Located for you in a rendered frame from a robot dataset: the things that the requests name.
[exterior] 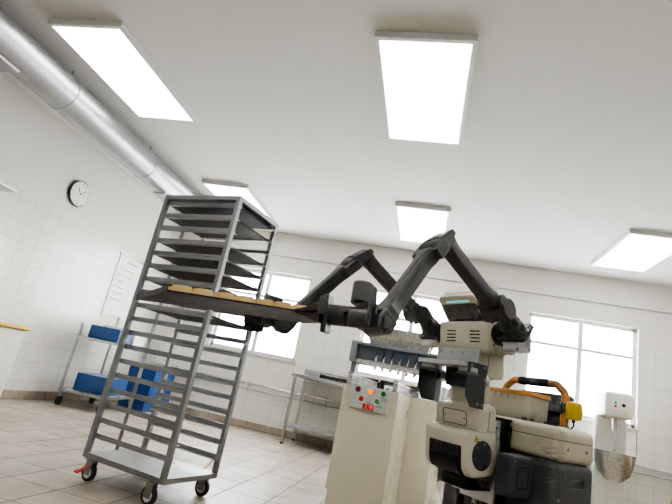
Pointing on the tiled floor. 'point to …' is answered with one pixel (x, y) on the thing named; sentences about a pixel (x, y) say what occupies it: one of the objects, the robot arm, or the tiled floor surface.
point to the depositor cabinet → (419, 417)
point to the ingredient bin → (11, 338)
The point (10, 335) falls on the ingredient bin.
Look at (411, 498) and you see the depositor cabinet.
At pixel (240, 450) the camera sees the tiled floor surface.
